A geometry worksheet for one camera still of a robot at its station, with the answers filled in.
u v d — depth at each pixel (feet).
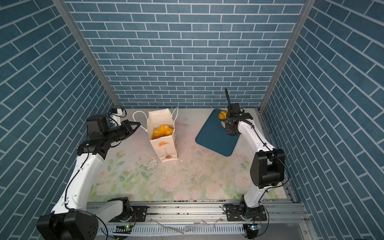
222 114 3.71
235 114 2.27
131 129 2.14
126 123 2.11
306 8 2.34
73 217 1.24
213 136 3.51
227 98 2.34
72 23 2.48
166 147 2.59
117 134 2.06
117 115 1.92
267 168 1.52
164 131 2.85
